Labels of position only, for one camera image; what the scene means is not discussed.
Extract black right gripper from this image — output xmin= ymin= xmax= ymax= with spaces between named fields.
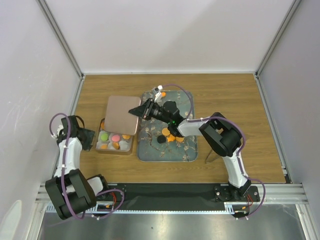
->
xmin=128 ymin=98 xmax=172 ymax=125

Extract green round cookie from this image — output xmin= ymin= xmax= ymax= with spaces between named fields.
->
xmin=99 ymin=132 xmax=109 ymax=142

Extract plain orange round cookie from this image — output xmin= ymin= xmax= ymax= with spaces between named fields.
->
xmin=100 ymin=144 xmax=108 ymax=150

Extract rose gold cookie tin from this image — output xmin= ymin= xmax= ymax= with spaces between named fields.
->
xmin=95 ymin=118 xmax=135 ymax=156

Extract pink round cookie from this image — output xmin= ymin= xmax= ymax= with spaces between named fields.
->
xmin=111 ymin=134 xmax=121 ymax=142

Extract rose gold tin lid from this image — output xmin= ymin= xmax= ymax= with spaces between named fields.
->
xmin=104 ymin=95 xmax=141 ymax=136

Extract orange swirl cookie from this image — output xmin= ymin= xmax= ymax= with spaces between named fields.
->
xmin=112 ymin=142 xmax=120 ymax=150

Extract orange embossed biscuit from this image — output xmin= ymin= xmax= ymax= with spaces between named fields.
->
xmin=122 ymin=134 xmax=131 ymax=140
xmin=161 ymin=128 xmax=171 ymax=136

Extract steel serving tongs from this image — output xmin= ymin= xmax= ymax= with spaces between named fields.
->
xmin=205 ymin=150 xmax=220 ymax=164

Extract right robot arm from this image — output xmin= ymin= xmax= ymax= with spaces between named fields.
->
xmin=128 ymin=98 xmax=252 ymax=201

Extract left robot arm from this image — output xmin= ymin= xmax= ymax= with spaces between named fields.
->
xmin=45 ymin=113 xmax=110 ymax=220

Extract black sandwich cookie lower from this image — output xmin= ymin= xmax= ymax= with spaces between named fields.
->
xmin=156 ymin=135 xmax=167 ymax=144

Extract orange flower cookie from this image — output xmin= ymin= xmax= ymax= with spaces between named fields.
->
xmin=167 ymin=134 xmax=176 ymax=142

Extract orange sandwich biscuit right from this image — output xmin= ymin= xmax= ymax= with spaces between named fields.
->
xmin=175 ymin=137 xmax=184 ymax=142

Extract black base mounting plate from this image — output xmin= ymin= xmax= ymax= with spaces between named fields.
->
xmin=107 ymin=183 xmax=261 ymax=210

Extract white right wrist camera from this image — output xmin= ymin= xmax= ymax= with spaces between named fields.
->
xmin=151 ymin=85 xmax=163 ymax=103

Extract white slotted cable duct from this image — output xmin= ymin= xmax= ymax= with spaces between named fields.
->
xmin=45 ymin=202 xmax=249 ymax=216

